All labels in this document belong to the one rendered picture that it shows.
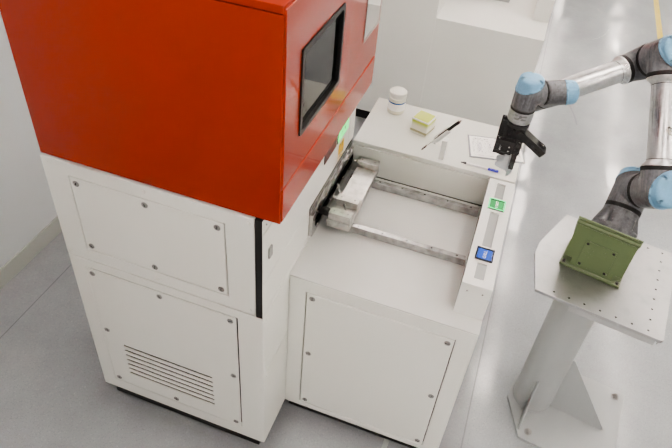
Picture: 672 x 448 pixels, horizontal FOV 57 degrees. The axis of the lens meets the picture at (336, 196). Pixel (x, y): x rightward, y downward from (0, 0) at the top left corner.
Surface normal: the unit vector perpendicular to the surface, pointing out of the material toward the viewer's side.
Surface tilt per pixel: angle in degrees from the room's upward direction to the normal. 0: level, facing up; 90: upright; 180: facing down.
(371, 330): 90
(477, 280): 0
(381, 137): 0
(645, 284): 0
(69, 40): 90
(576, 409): 90
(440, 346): 90
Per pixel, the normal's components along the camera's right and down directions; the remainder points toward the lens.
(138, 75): -0.33, 0.59
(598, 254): -0.52, 0.52
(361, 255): 0.07, -0.76
